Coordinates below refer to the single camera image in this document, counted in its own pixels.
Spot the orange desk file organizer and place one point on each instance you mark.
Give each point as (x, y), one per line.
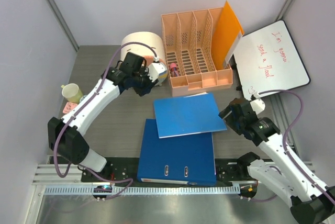
(187, 43)

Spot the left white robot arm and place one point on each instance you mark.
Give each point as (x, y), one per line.
(66, 135)

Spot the white arched drawer cabinet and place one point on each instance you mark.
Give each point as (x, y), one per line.
(149, 38)

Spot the white dry-erase board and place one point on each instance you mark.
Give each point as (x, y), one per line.
(268, 60)

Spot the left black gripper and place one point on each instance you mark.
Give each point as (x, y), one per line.
(144, 91)

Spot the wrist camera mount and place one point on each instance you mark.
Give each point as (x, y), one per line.
(257, 104)
(156, 71)

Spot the perforated cable tray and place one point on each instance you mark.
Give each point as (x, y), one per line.
(103, 190)

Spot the blue ring binder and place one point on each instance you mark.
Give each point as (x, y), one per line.
(185, 160)

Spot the orange folder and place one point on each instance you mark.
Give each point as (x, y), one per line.
(227, 32)

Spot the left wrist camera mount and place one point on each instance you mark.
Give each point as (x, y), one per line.
(156, 71)

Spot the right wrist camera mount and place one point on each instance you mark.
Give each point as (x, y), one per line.
(257, 104)

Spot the pink sticky note pad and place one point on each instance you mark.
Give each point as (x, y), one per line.
(69, 107)

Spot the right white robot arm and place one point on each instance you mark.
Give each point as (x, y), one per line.
(309, 198)

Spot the light blue thin folder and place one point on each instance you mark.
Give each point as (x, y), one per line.
(187, 115)

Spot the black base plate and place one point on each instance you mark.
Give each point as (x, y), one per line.
(198, 173)

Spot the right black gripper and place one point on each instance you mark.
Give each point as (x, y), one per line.
(229, 120)

